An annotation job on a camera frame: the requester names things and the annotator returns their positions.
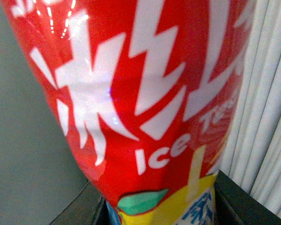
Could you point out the white vertical blind curtain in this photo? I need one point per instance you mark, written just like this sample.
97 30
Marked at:
252 158

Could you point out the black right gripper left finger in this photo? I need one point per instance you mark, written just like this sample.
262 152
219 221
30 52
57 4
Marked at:
88 208

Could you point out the red ice tea bottle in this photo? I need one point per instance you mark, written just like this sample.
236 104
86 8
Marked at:
145 92

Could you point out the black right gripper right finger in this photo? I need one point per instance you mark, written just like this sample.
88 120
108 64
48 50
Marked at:
235 207

